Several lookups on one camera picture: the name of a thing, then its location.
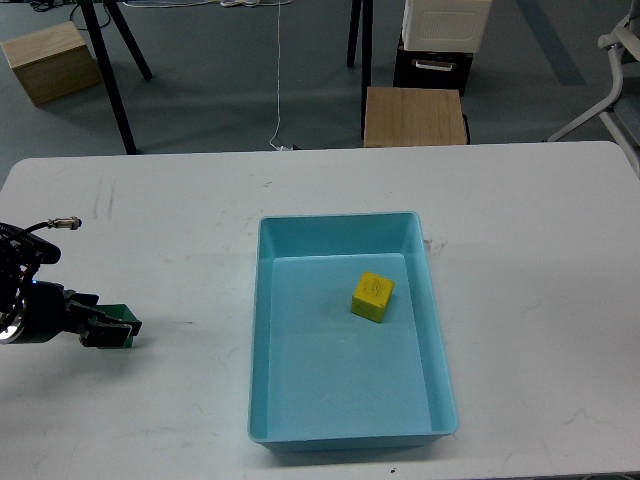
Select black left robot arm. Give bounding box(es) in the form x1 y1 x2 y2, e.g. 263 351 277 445
1 216 142 349

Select green wooden cube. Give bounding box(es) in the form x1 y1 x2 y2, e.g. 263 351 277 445
96 304 143 349

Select light blue plastic bin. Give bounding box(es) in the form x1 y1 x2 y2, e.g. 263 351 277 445
248 212 459 451

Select white office chair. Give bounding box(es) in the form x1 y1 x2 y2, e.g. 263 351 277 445
546 1 639 177

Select yellow wooden cube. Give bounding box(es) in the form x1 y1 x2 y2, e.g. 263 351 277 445
350 271 395 323

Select wooden box near table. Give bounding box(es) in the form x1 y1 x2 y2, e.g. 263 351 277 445
363 87 468 148

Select black table legs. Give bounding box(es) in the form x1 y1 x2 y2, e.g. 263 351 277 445
346 0 374 138
73 1 153 155

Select wooden box far left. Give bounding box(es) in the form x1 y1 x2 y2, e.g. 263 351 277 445
1 21 102 106

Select white appliance box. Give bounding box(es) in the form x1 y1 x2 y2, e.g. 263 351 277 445
401 0 492 54

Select black table legs left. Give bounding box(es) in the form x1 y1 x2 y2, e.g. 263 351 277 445
73 1 153 155

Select white cable on floor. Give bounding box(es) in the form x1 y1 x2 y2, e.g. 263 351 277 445
122 0 294 151

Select black table legs centre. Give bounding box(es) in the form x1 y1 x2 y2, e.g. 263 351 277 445
346 0 374 138

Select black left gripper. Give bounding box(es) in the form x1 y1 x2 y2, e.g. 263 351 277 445
9 281 133 348

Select black crate with handle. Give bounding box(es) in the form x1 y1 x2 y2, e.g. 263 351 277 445
392 40 474 96

